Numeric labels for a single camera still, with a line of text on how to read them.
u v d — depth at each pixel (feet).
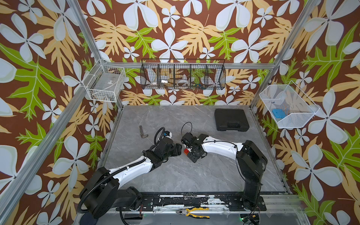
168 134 2.55
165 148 2.12
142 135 3.33
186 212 2.33
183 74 3.20
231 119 3.64
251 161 1.59
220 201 2.47
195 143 2.15
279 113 2.63
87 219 2.24
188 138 2.36
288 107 2.70
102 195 1.35
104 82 2.82
